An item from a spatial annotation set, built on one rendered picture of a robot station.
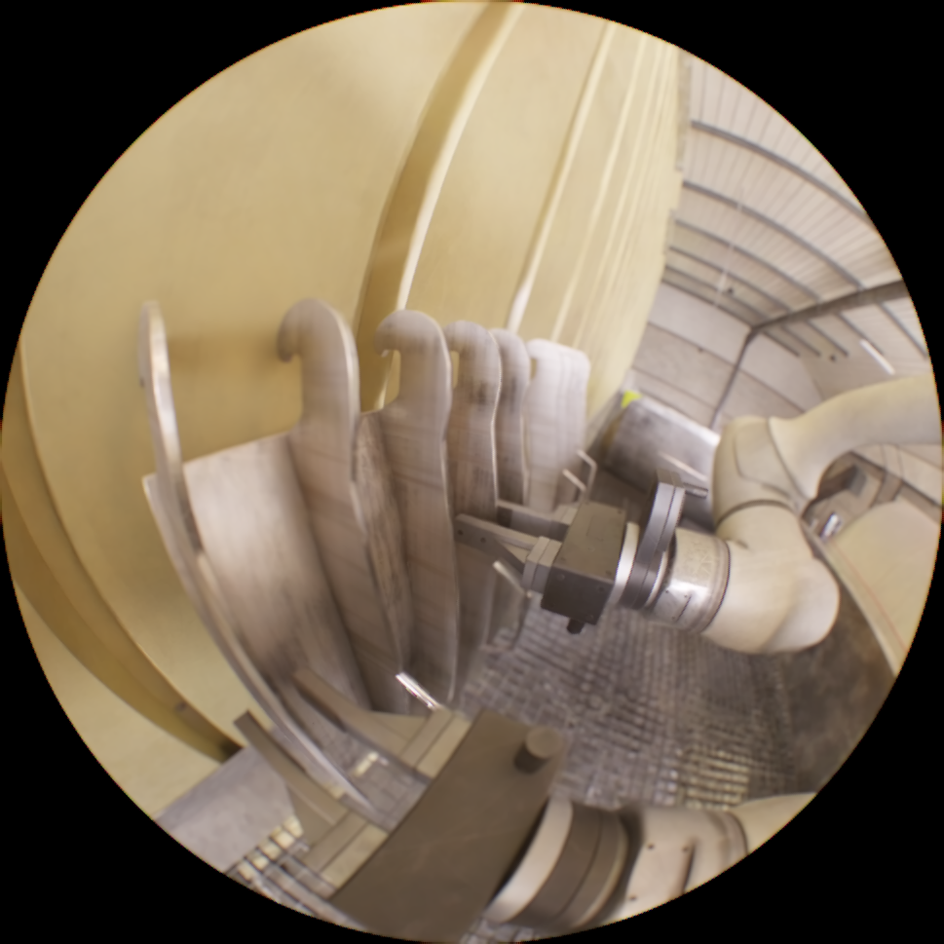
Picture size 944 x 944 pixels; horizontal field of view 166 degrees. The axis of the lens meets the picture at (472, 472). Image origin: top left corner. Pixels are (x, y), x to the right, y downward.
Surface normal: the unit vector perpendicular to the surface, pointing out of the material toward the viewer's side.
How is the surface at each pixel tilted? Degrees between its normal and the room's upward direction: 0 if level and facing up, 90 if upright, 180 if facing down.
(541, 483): 90
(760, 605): 63
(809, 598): 48
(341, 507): 90
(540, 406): 90
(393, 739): 13
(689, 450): 92
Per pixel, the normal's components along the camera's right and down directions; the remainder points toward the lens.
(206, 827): 0.28, -0.85
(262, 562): 0.88, 0.03
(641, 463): -0.56, 0.24
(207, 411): 0.84, 0.44
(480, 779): 0.07, -0.93
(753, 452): -0.84, -0.53
